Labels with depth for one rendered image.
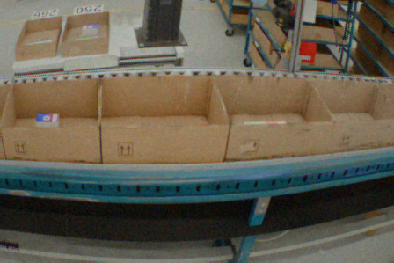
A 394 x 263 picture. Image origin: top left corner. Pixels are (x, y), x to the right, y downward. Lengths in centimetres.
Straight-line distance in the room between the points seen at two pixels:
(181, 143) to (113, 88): 35
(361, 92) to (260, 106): 51
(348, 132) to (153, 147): 70
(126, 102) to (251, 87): 44
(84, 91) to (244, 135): 58
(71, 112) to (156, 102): 33
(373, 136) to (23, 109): 140
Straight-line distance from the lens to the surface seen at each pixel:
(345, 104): 206
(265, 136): 161
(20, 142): 157
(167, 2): 254
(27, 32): 294
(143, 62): 255
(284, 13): 243
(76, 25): 288
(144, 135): 152
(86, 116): 183
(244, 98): 186
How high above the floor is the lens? 193
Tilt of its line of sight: 34 degrees down
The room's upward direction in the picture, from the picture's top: 7 degrees clockwise
